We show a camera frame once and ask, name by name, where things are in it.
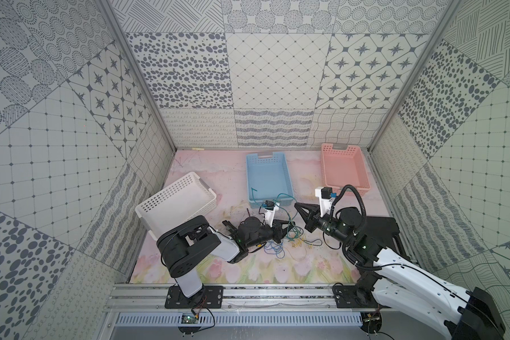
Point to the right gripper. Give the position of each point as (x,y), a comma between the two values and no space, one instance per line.
(312,219)

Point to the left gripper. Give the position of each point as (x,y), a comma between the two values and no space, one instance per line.
(278,231)

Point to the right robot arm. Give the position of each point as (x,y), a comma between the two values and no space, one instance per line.
(453,311)

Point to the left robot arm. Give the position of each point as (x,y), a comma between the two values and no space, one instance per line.
(184,247)

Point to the blue perforated basket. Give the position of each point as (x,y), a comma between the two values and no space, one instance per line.
(268,179)

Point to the pink perforated basket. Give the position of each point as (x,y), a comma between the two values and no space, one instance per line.
(342,165)

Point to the white perforated basket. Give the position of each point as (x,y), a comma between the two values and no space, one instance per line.
(182,200)

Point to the right circuit board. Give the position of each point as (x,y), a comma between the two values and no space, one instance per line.
(371,322)

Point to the circuit board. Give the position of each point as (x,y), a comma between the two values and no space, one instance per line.
(371,322)
(187,318)

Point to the left circuit board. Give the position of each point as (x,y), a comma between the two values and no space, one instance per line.
(187,318)

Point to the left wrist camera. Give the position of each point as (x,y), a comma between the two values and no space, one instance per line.
(270,209)

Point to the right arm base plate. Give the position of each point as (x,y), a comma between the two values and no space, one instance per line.
(351,297)

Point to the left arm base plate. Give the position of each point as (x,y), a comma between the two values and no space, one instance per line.
(208,297)

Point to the aluminium rail frame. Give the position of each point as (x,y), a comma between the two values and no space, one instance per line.
(250,297)

